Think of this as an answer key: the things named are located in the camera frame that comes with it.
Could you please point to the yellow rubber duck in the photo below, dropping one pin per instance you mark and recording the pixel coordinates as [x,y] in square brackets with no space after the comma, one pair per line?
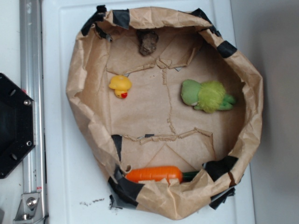
[120,84]

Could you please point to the orange plastic carrot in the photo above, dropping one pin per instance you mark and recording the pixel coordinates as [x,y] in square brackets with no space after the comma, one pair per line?
[159,173]

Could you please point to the green plush toy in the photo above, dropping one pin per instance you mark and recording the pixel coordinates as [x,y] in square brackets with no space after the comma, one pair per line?
[207,96]

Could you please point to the white tray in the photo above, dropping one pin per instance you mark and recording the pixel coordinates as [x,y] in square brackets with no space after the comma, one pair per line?
[77,190]

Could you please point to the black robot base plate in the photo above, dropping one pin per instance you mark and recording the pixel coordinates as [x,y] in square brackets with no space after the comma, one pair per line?
[16,125]

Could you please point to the aluminium extrusion rail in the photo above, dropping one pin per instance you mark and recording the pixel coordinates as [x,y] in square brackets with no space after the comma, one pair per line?
[33,208]

